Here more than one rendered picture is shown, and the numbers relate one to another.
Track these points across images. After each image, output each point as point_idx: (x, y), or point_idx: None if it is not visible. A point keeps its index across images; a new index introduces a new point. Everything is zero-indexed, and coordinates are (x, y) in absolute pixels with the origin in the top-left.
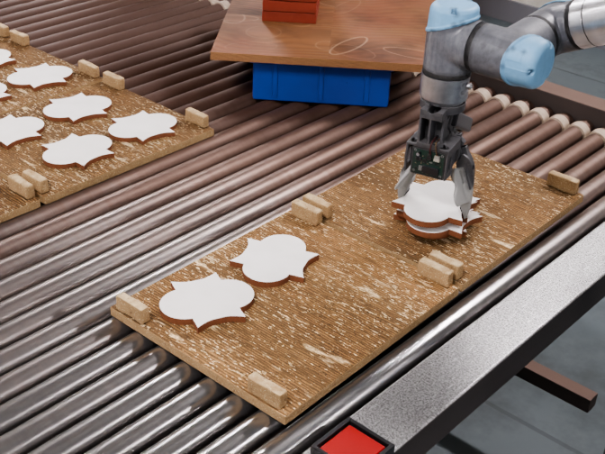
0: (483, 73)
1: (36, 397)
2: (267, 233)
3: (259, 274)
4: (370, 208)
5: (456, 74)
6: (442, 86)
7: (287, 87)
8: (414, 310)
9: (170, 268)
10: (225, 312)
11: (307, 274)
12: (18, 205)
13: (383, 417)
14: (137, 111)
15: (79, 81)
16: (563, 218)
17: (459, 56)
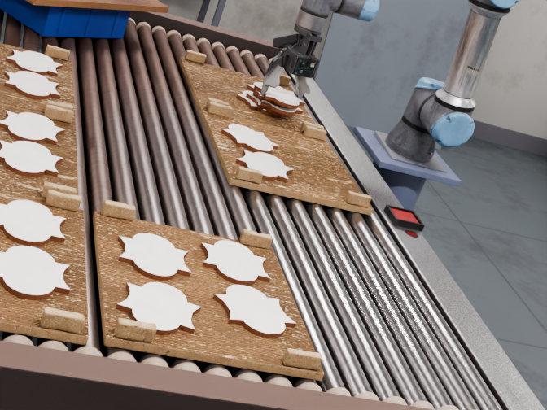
0: (347, 13)
1: (276, 231)
2: (218, 125)
3: (261, 147)
4: (231, 104)
5: (328, 14)
6: (321, 21)
7: (67, 26)
8: (331, 154)
9: (205, 154)
10: (283, 168)
11: None
12: (73, 128)
13: (386, 203)
14: (2, 50)
15: None
16: None
17: (338, 3)
